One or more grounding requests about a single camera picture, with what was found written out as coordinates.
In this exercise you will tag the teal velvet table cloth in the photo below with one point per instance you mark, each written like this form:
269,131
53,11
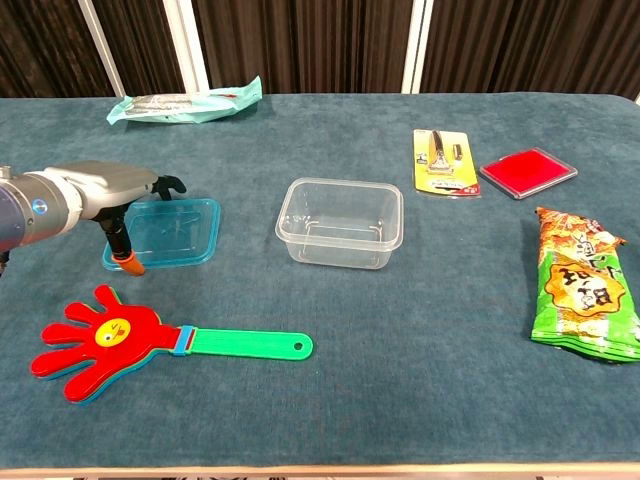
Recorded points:
350,375

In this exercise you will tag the yellow razor blister pack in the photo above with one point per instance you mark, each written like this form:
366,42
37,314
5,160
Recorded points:
440,165

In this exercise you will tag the clear plastic container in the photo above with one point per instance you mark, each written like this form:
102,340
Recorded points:
340,245

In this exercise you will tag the blue plastic container lid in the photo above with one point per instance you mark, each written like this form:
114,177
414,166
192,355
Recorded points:
190,235

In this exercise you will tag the teal snack packet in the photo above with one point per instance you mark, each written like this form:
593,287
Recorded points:
165,107

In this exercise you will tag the green orange snack bag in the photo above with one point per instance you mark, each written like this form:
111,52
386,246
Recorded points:
580,290

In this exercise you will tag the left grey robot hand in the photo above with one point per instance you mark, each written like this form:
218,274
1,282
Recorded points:
110,185

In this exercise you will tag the red hand clapper toy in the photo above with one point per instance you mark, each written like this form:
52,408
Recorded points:
125,345

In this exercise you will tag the white frame post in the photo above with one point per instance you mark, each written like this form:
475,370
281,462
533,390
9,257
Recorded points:
187,45
417,45
102,50

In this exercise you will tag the red ink pad clear case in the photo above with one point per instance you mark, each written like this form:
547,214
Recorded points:
525,170

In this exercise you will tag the dark pleated curtain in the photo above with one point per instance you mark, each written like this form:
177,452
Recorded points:
300,45

